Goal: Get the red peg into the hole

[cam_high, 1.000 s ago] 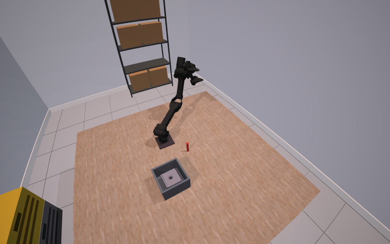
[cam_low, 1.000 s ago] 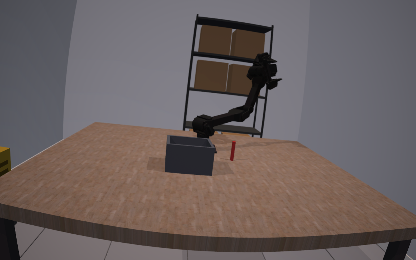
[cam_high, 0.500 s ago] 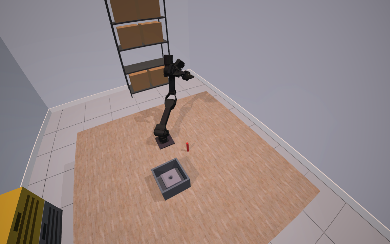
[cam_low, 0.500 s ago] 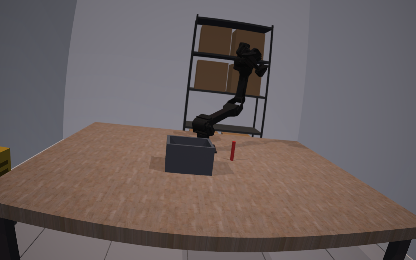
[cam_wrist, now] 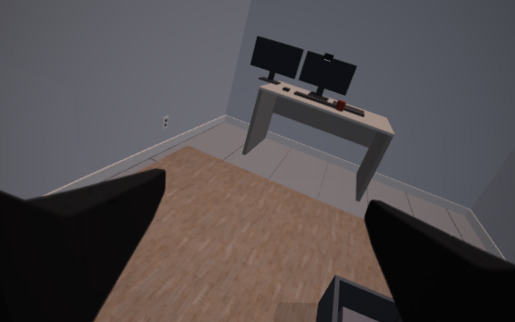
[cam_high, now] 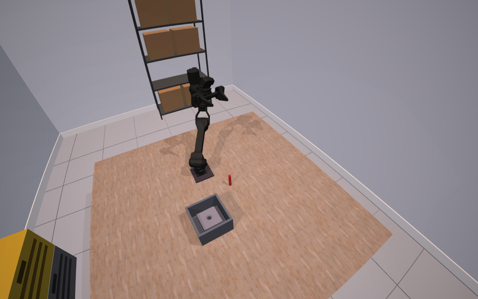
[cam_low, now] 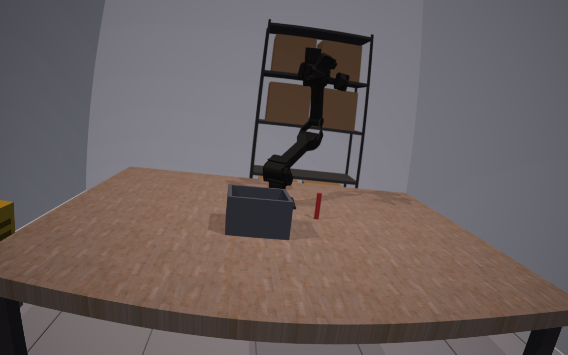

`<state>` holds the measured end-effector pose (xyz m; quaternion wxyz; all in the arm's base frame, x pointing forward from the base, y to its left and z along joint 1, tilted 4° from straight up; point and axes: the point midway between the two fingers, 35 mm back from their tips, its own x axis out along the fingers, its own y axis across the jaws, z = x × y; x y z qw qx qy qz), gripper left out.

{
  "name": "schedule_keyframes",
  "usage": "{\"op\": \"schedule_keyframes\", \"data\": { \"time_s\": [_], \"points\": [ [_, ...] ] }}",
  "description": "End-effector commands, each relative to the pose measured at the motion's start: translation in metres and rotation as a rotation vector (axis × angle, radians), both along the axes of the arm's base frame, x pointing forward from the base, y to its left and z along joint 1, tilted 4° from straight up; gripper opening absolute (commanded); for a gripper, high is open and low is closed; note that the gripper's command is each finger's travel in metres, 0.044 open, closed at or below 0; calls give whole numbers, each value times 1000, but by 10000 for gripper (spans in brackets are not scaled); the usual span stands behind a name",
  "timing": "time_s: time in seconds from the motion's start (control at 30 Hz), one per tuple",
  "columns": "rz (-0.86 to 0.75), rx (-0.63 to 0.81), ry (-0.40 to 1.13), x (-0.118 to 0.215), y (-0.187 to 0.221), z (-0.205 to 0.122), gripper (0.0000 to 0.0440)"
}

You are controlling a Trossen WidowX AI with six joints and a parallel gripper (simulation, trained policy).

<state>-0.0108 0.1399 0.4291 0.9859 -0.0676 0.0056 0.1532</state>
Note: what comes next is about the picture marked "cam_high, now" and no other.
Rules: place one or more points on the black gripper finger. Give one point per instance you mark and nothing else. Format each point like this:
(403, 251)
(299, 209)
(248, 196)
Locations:
(202, 102)
(222, 96)

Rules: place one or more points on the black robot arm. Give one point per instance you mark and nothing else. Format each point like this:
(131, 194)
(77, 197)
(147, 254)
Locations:
(197, 159)

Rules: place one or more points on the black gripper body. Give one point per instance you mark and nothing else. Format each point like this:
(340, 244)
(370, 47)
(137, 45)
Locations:
(207, 93)

